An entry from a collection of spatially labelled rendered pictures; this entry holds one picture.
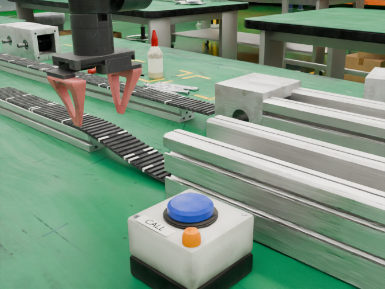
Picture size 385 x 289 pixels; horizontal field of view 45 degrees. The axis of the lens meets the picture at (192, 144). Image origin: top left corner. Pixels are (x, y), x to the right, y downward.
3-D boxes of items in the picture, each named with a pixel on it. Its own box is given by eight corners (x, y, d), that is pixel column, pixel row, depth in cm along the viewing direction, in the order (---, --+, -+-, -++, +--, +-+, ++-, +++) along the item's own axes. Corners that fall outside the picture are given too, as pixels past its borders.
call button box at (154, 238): (129, 274, 43) (125, 213, 41) (201, 233, 49) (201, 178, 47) (192, 316, 38) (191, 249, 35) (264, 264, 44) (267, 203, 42)
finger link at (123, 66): (146, 114, 72) (142, 53, 69) (108, 125, 67) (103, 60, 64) (118, 106, 77) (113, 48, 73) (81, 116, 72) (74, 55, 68)
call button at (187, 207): (158, 222, 41) (157, 201, 40) (190, 206, 44) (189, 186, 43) (191, 239, 38) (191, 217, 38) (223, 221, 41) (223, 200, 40)
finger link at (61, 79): (120, 122, 69) (115, 58, 65) (78, 135, 64) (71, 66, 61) (92, 113, 73) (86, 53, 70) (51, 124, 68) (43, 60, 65)
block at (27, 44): (11, 59, 144) (6, 27, 141) (43, 54, 152) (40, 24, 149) (27, 63, 138) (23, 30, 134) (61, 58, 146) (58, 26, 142)
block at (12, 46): (-5, 55, 152) (-9, 24, 149) (27, 50, 160) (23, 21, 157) (11, 58, 146) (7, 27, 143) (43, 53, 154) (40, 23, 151)
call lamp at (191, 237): (177, 242, 37) (177, 229, 36) (191, 235, 38) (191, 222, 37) (191, 250, 36) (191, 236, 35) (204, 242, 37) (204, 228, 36)
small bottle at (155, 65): (155, 80, 115) (153, 31, 111) (145, 78, 118) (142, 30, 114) (166, 77, 118) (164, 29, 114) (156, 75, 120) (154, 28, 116)
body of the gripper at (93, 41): (137, 62, 69) (134, 10, 66) (78, 74, 62) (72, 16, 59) (109, 57, 73) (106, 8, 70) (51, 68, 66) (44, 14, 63)
